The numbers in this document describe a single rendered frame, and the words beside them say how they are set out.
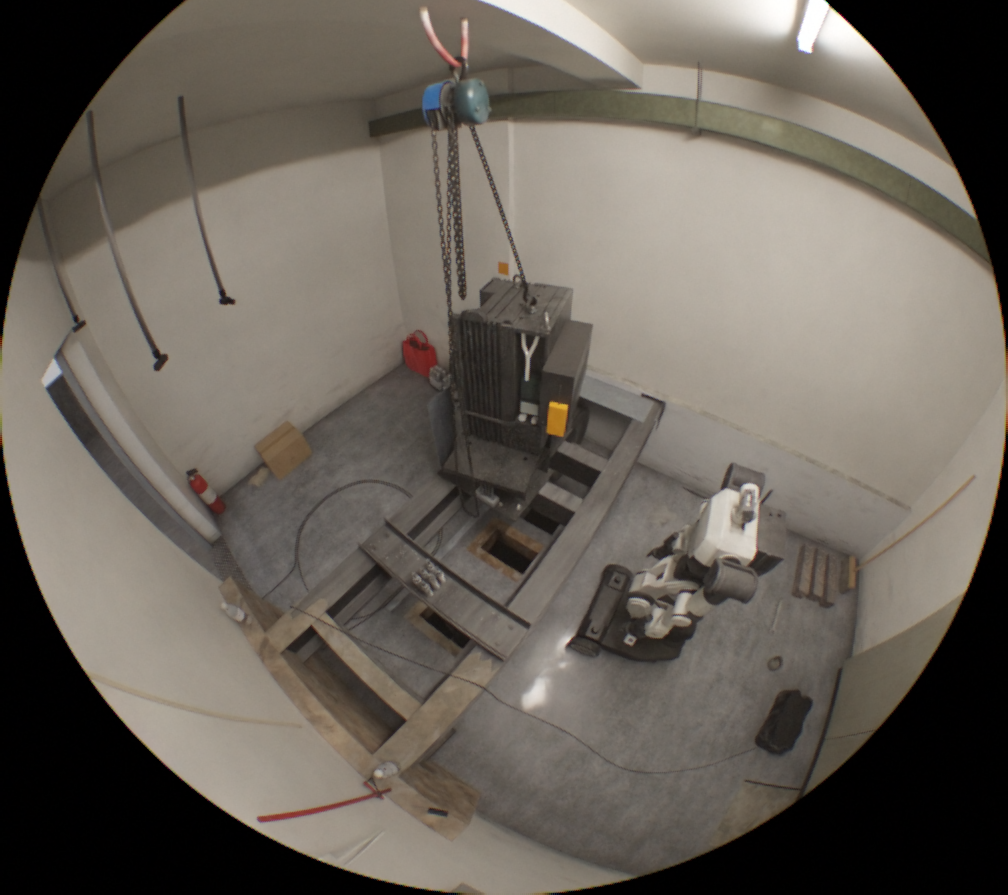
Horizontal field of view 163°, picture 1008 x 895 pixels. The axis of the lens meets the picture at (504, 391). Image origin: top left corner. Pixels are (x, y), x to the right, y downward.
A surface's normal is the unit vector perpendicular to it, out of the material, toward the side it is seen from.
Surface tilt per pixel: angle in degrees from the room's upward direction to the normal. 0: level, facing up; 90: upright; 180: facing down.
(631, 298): 90
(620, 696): 0
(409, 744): 0
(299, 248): 90
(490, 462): 0
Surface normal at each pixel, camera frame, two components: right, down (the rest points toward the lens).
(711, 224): -0.58, 0.52
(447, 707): -0.01, -0.77
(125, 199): 0.81, 0.36
